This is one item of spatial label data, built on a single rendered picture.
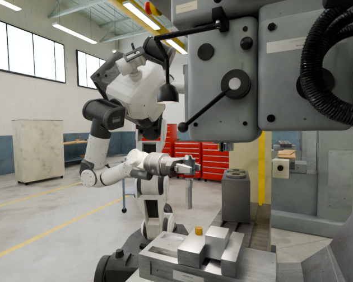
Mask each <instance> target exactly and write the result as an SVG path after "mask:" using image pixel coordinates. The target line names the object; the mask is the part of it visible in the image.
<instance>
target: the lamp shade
mask: <svg viewBox="0 0 353 282"><path fill-rule="evenodd" d="M157 103H158V104H177V103H179V94H178V90H177V88H176V87H175V86H174V85H172V84H170V83H166V84H164V85H162V86H161V87H159V90H158V93H157Z"/></svg>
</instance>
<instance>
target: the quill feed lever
mask: <svg viewBox="0 0 353 282"><path fill-rule="evenodd" d="M250 89H251V80H250V78H249V76H248V74H247V73H246V72H245V71H243V70H240V69H233V70H230V71H229V72H227V73H226V74H225V75H224V76H223V78H222V80H221V90H222V92H221V93H220V94H219V95H218V96H216V97H215V98H214V99H213V100H212V101H210V102H209V103H208V104H207V105H206V106H205V107H203V108H202V109H201V110H199V112H197V113H196V114H195V115H193V116H192V117H191V118H190V119H189V120H188V121H186V122H181V123H179V124H178V127H177V128H178V131H179V132H181V133H185V132H187V130H188V126H189V125H190V124H191V123H192V122H194V121H195V120H196V119H197V118H198V117H200V116H201V115H202V114H203V113H204V112H206V111H207V110H208V109H209V108H210V107H212V106H213V105H214V104H215V103H217V102H218V101H219V100H220V99H222V98H223V97H224V96H226V97H228V98H230V99H233V100H238V99H241V98H243V97H245V96H246V95H247V94H248V93H249V91H250Z"/></svg>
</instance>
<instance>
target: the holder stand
mask: <svg viewBox="0 0 353 282"><path fill-rule="evenodd" d="M221 184H222V221H229V222H241V223H250V178H249V173H248V171H246V170H244V169H240V168H230V169H227V170H225V171H224V174H223V177H222V180H221Z"/></svg>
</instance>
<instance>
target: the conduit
mask: <svg viewBox="0 0 353 282"><path fill-rule="evenodd" d="M352 6H353V4H351V5H347V6H342V7H336V8H330V9H325V10H324V11H323V13H321V15H320V16H319V17H318V19H316V22H315V23H314V24H313V27H311V30H310V31H309V33H308V36H307V37H306V39H305V41H306V42H304V45H303V46H304V47H303V50H302V53H301V55H302V56H301V62H300V81H301V82H300V83H301V86H302V89H303V92H304V94H305V97H306V98H307V99H308V101H309V103H310V104H311V105H312V107H314V109H316V110H318V112H319V113H320V114H322V115H324V116H326V117H327V118H329V119H332V120H334V121H336V122H340V123H343V124H346V125H349V126H353V104H349V103H347V102H345V101H342V100H340V98H338V97H337V96H335V94H333V93H332V91H330V89H329V87H328V86H327V84H326V82H325V79H324V75H323V71H322V66H323V65H322V64H323V63H322V62H323V58H324V56H325V55H326V53H327V52H328V51H329V49H330V48H331V47H333V46H334V45H335V44H337V43H338V42H339V41H341V40H343V39H345V38H349V37H352V36H353V25H350V26H349V24H351V23H353V9H350V10H349V11H346V10H347V9H349V8H350V7H352ZM345 11H346V12H345Z"/></svg>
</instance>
